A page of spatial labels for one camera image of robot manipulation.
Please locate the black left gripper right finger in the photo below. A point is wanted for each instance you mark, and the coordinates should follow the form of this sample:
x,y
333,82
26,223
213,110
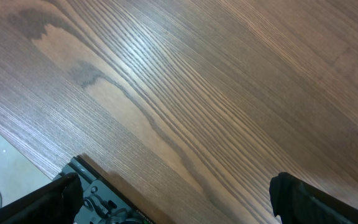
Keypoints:
x,y
295,201

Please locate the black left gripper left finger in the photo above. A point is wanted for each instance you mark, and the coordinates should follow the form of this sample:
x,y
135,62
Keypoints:
x,y
57,202

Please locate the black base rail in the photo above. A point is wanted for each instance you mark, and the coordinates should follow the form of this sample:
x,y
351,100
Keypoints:
x,y
103,203

